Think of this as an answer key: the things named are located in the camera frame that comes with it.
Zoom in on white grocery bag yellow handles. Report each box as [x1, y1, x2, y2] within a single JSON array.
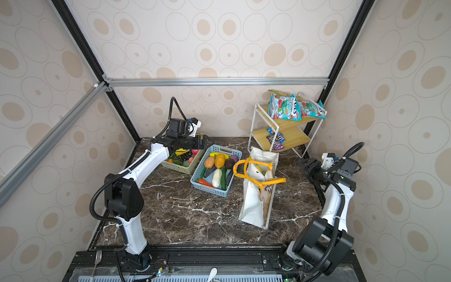
[[233, 147, 286, 230]]

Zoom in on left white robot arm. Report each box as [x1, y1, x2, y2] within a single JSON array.
[[89, 97, 208, 256]]

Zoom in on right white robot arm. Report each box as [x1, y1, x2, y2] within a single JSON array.
[[281, 142, 365, 282]]

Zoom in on colorful candy bag right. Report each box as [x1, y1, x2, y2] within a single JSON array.
[[299, 100, 326, 120]]

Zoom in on colorful candy bag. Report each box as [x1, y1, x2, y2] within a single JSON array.
[[267, 90, 302, 121], [299, 100, 326, 120]]

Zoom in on colorful candy bag left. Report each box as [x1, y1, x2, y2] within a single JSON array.
[[267, 90, 302, 121]]

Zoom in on yellow toy banana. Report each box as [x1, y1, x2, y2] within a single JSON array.
[[175, 149, 190, 156]]

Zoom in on dark toy grapes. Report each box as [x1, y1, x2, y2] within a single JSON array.
[[171, 153, 191, 166]]

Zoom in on green perforated plastic basket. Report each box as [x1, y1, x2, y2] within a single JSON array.
[[161, 134, 207, 175]]

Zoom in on yellow toy corn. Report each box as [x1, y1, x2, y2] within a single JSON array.
[[209, 152, 230, 159]]

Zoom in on orange toy pumpkin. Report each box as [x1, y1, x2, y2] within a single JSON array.
[[215, 156, 226, 169]]

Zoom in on orange toy carrot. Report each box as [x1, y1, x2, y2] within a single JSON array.
[[197, 179, 213, 188]]

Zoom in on dark candy packet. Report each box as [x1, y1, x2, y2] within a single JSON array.
[[266, 128, 285, 151]]

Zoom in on white toy daikon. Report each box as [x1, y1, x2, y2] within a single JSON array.
[[211, 169, 222, 189]]

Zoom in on green toy cucumber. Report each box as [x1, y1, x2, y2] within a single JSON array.
[[221, 166, 227, 191]]

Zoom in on purple toy onion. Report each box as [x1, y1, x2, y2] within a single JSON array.
[[224, 155, 239, 170]]

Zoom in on silver horizontal aluminium bar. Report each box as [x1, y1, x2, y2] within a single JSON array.
[[102, 77, 329, 88]]

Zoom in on white spoon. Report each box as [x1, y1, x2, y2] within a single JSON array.
[[207, 267, 218, 282]]

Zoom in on metal fork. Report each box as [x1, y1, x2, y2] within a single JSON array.
[[89, 250, 102, 282]]

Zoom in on silver diagonal aluminium bar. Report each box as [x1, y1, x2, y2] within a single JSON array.
[[1, 82, 107, 206]]

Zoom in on white wire wooden shelf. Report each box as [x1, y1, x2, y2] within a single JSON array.
[[247, 103, 325, 158]]

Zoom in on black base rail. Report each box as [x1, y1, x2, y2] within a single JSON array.
[[63, 244, 299, 282]]

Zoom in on black vertical frame post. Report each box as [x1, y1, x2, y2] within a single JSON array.
[[51, 0, 141, 143]]

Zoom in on black right frame post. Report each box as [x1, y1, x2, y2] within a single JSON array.
[[302, 0, 376, 136]]

